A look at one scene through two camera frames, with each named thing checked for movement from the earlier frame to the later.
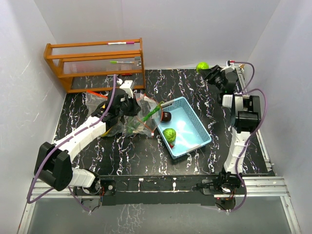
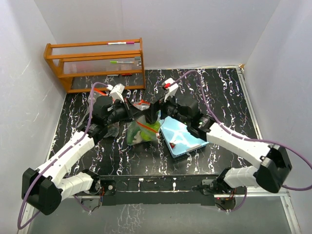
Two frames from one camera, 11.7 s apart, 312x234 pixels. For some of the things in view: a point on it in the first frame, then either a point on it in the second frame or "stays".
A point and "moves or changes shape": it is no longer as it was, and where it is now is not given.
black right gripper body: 217,80 to 169,108
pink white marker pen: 121,43 stays
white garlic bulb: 139,129 to 138,137
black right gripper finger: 208,74 to 151,115
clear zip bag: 147,121 moves or changes shape
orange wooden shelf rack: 97,66 stays
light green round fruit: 203,65 to 146,134
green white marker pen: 114,62 stays
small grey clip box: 139,59 stays
